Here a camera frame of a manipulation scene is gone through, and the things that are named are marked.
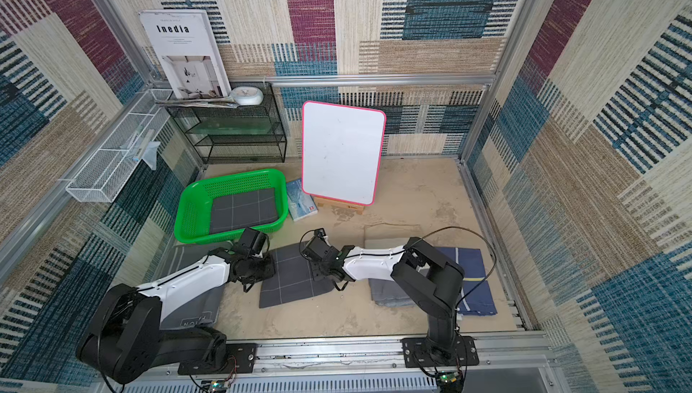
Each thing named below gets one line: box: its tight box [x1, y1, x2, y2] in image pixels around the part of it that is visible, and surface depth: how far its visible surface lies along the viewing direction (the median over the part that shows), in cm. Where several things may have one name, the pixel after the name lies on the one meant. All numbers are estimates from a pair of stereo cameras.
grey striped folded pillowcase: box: [146, 242, 235, 283], surface depth 94 cm
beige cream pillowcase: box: [364, 222, 423, 249], surface depth 99 cm
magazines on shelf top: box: [155, 97, 239, 110], surface depth 82 cm
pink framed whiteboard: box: [300, 100, 387, 207], surface depth 94 cm
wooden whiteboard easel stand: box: [314, 196, 366, 216], surface depth 101 cm
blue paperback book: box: [286, 178, 319, 222], surface depth 107 cm
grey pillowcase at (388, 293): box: [368, 278, 415, 308], surface depth 84 cm
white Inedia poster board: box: [138, 9, 232, 100], surface depth 81 cm
